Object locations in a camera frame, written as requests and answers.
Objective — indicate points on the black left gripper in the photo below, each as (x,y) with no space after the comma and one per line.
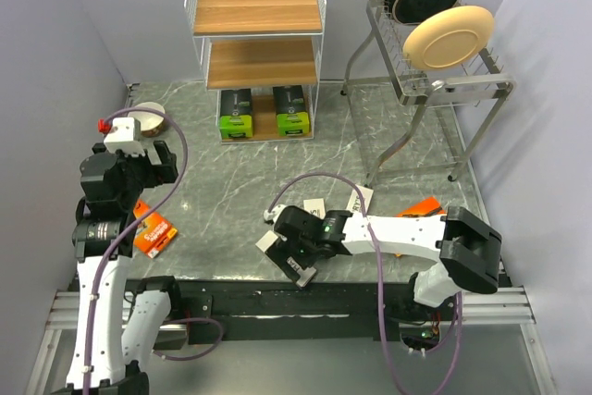
(164,171)

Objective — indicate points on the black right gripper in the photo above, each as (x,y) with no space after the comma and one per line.
(279,253)

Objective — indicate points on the white Harry's box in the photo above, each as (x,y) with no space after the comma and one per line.
(359,198)
(315,207)
(283,254)

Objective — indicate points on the orange gillette pack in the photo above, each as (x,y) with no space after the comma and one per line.
(154,234)
(428,207)

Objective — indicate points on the Gillette Labs razor box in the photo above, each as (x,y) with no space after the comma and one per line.
(292,115)
(236,114)

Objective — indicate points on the white wire wooden shelf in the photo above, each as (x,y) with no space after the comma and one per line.
(259,45)

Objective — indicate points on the metal dish rack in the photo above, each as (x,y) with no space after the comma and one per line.
(475,80)

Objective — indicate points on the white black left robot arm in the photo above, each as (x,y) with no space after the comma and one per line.
(109,350)

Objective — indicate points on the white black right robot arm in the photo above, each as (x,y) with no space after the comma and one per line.
(464,251)

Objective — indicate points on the red floral ceramic bowl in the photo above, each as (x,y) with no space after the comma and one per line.
(151,124)

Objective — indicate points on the beige plate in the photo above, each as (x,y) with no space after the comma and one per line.
(449,38)

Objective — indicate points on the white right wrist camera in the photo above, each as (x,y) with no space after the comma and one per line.
(271,216)

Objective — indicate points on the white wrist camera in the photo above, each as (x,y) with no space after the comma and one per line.
(122,134)
(271,216)

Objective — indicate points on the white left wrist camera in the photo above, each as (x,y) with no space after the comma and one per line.
(122,134)

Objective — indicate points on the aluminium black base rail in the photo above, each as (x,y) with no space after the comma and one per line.
(258,310)

